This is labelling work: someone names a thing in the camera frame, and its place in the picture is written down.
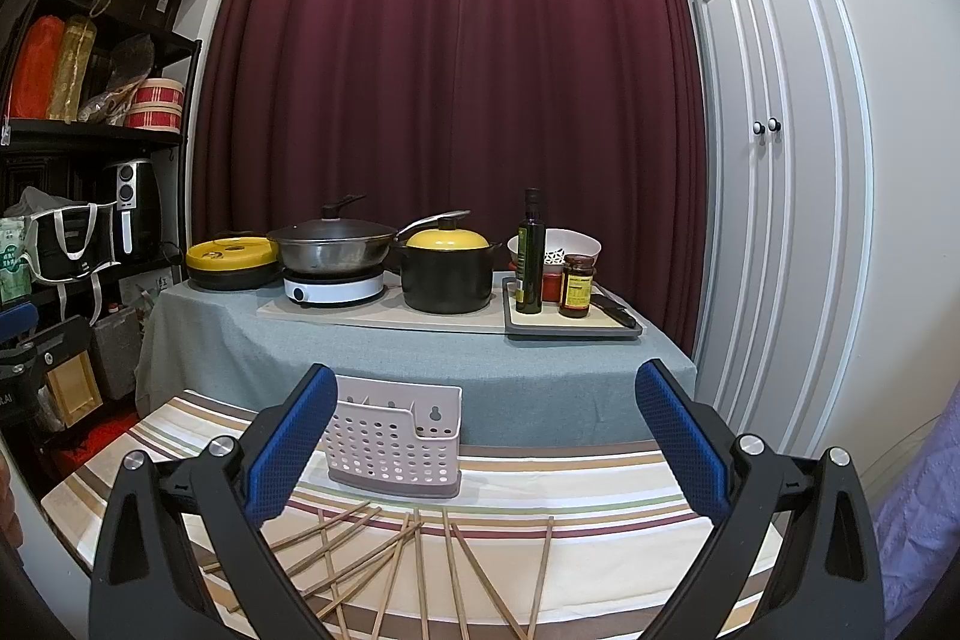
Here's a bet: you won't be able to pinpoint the wooden chopstick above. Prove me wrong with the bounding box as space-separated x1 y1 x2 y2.
441 509 470 640
293 521 404 619
526 516 555 640
286 507 382 576
413 509 430 640
200 500 371 573
320 510 352 640
370 513 415 640

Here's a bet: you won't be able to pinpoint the striped table mat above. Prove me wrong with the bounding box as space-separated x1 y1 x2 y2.
40 388 786 640

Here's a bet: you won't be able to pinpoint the pink perforated utensil holder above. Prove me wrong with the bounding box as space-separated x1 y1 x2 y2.
322 375 462 500

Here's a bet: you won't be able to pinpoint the yellow lidded electric griddle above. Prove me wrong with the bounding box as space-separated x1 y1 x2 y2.
185 236 281 291

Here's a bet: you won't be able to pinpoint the black knife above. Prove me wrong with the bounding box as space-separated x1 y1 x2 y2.
590 292 638 330

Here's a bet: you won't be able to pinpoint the white induction cooker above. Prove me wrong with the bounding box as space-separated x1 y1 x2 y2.
283 268 384 307

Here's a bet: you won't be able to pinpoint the grey cutting board tray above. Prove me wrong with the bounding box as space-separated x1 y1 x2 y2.
501 276 643 341

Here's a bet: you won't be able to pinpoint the black white tote bag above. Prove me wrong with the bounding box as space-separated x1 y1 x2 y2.
21 202 121 325

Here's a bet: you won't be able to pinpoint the grey-blue tablecloth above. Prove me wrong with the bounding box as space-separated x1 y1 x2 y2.
135 283 697 450

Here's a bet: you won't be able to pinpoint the black air fryer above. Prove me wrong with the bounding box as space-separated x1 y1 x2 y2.
114 159 163 262

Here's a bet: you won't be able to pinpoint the steel wok with lid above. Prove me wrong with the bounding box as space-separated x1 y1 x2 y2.
268 195 470 275

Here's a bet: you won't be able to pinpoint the sauce jar yellow label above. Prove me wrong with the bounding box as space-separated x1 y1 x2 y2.
558 253 596 319

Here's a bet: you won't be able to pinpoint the red container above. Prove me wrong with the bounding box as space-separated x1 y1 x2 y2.
542 265 563 302

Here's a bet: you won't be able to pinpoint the white cabinet doors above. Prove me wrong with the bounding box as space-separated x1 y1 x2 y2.
697 0 872 455

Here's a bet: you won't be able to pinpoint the black pot yellow lid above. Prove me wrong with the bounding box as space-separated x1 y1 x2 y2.
392 209 496 315

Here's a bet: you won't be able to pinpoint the white bowl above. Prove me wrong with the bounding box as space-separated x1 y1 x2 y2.
544 227 602 273

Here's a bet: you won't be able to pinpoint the dark olive oil bottle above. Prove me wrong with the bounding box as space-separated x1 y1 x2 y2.
516 187 545 315

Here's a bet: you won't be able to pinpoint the red striped round boxes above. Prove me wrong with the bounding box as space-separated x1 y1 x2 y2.
124 78 185 133

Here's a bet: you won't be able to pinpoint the orange bag on shelf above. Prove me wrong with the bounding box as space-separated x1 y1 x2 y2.
10 14 67 119

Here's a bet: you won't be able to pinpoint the black metal shelf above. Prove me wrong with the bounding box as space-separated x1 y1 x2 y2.
2 0 202 271

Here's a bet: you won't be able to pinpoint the gold bag on shelf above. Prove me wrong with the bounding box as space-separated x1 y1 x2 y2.
47 16 98 124

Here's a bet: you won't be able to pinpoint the maroon curtain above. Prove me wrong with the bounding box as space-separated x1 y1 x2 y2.
192 0 706 347

